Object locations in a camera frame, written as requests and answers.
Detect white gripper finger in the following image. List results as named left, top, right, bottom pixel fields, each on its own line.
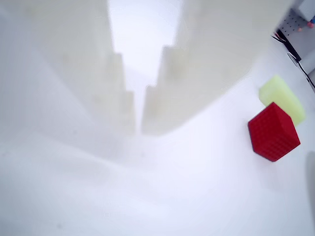
left=141, top=0, right=296, bottom=135
left=0, top=0, right=137, bottom=158

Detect red textured foam cube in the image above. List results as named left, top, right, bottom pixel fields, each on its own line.
left=247, top=102, right=301, bottom=162

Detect pale yellow foam block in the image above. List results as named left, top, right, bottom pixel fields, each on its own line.
left=258, top=75, right=306, bottom=127

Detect black bar device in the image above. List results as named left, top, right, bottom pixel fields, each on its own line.
left=272, top=29, right=302, bottom=62

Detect grey perforated panel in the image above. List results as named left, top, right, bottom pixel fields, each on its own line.
left=277, top=8, right=315, bottom=62

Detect small coloured balls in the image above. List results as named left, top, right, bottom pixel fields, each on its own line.
left=297, top=19, right=315, bottom=32

